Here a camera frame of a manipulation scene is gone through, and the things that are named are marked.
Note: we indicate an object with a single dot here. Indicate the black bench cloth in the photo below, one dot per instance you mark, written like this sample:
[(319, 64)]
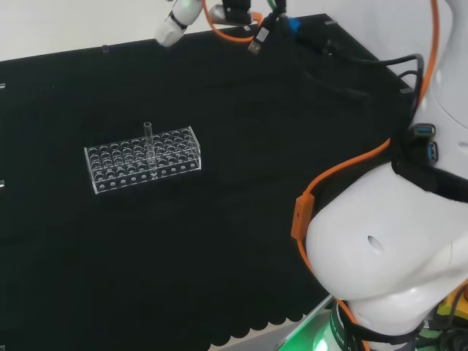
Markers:
[(219, 183)]

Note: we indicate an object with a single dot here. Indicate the yellow stop button box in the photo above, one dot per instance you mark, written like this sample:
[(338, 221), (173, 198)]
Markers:
[(451, 305)]

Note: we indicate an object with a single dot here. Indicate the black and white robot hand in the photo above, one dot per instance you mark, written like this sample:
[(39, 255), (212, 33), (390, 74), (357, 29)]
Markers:
[(172, 31)]

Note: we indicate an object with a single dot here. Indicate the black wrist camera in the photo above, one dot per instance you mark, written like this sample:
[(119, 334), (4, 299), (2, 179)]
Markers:
[(237, 12)]

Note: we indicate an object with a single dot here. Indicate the clear glass test tube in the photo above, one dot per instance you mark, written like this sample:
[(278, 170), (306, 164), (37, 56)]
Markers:
[(148, 139)]

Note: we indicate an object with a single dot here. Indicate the clear acrylic test tube rack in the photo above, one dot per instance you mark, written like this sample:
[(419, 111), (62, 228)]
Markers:
[(109, 184)]

